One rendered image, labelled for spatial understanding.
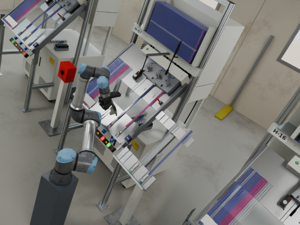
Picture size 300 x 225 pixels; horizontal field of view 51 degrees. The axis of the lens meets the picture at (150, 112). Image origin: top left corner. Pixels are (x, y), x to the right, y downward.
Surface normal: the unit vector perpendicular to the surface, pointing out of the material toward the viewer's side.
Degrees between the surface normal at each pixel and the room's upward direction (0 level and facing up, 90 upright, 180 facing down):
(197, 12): 90
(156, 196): 0
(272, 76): 90
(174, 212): 0
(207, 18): 90
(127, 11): 90
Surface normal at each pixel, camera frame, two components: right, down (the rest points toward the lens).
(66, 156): 0.22, -0.81
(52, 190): -0.52, 0.29
